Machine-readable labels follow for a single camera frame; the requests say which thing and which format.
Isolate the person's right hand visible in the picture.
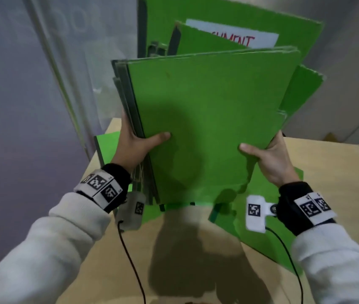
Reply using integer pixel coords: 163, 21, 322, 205
239, 130, 300, 187

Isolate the person's left hand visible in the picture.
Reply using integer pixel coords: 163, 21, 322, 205
111, 111, 171, 175

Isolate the stack of green folders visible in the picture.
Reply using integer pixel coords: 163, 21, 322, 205
111, 46, 302, 205

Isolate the person's left forearm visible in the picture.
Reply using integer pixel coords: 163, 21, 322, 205
0, 192, 114, 304

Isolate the person's right forearm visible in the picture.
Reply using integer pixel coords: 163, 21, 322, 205
290, 218, 359, 304

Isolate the green flat folder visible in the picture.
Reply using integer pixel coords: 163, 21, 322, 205
94, 131, 133, 193
207, 167, 305, 276

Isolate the green folder with torn edge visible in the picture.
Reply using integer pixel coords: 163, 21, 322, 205
279, 64, 326, 124

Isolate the green folder holding white paper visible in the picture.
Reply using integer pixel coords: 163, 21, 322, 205
171, 21, 250, 57

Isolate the clear plastic partition panel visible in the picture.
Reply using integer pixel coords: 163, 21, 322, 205
24, 0, 139, 162

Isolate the white paper with red writing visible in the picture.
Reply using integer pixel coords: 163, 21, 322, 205
185, 19, 279, 49

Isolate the large green cardboard folder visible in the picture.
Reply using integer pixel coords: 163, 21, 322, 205
137, 0, 324, 68

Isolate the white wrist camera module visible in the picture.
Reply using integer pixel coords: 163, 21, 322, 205
246, 195, 279, 233
116, 191, 146, 232

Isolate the black wrist strap with markers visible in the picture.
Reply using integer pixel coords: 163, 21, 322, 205
73, 163, 131, 214
277, 182, 338, 237

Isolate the black cable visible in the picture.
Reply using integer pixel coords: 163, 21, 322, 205
264, 226, 304, 304
117, 220, 147, 304

